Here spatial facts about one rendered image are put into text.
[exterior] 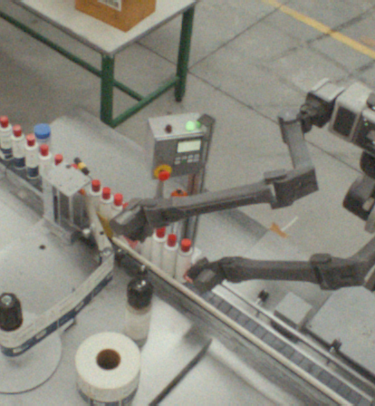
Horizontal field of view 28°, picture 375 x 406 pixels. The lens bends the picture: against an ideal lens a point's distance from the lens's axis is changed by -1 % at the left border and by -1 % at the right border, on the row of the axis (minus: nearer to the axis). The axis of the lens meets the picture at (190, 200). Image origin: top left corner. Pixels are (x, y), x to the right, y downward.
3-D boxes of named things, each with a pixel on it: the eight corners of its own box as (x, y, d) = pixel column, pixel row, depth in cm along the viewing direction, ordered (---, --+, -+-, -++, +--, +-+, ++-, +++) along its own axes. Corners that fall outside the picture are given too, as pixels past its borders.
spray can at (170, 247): (160, 278, 269) (165, 242, 254) (159, 267, 272) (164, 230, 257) (175, 278, 269) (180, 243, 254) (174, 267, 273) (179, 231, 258)
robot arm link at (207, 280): (245, 277, 246) (235, 256, 243) (226, 299, 239) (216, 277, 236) (219, 276, 254) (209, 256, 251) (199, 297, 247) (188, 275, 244)
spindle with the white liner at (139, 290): (117, 335, 251) (120, 283, 229) (135, 319, 256) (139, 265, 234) (137, 351, 248) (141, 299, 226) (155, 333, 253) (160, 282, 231)
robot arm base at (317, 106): (323, 127, 256) (331, 100, 247) (311, 139, 251) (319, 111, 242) (302, 115, 259) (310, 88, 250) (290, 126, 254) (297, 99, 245)
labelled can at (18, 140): (11, 166, 299) (7, 128, 284) (21, 159, 302) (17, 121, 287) (20, 172, 297) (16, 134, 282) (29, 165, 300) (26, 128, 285)
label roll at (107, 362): (116, 422, 230) (117, 400, 219) (63, 390, 235) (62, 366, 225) (150, 375, 242) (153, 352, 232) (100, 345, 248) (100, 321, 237)
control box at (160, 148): (143, 160, 251) (147, 117, 237) (192, 153, 255) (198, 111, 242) (151, 181, 245) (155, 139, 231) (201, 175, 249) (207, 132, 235)
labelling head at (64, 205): (43, 225, 280) (40, 178, 261) (68, 207, 287) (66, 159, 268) (70, 245, 275) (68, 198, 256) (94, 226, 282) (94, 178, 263)
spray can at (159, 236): (147, 262, 273) (150, 226, 258) (158, 256, 276) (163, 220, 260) (155, 272, 271) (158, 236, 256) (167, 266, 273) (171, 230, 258)
